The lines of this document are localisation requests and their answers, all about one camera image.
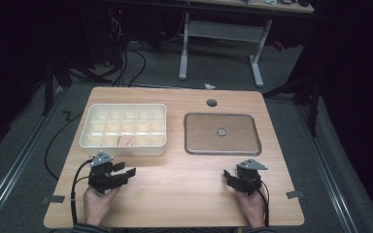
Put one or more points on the pink sock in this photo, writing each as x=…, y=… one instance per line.
x=126, y=141

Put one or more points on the white crumpled paper scrap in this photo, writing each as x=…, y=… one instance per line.
x=209, y=86

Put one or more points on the grey tape strip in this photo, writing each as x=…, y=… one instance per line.
x=295, y=194
x=53, y=199

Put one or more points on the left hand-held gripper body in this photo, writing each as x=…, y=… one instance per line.
x=102, y=178

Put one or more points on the person's right hand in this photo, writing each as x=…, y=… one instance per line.
x=251, y=208

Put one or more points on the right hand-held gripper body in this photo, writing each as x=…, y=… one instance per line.
x=249, y=179

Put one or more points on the cream divided storage box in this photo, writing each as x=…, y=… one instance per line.
x=123, y=124

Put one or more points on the wooden desk with white legs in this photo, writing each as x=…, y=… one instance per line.
x=226, y=30

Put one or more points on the metal floor rail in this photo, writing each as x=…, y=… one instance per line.
x=16, y=161
x=330, y=171

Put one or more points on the red object on floor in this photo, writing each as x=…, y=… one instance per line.
x=279, y=46

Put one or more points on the black metal stand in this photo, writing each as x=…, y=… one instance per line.
x=48, y=87
x=312, y=106

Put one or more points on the dark round table grommet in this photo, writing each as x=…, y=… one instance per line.
x=211, y=103

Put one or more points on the person's left hand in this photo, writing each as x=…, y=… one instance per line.
x=98, y=205

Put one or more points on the clear lid with round knob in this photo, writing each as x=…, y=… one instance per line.
x=221, y=134

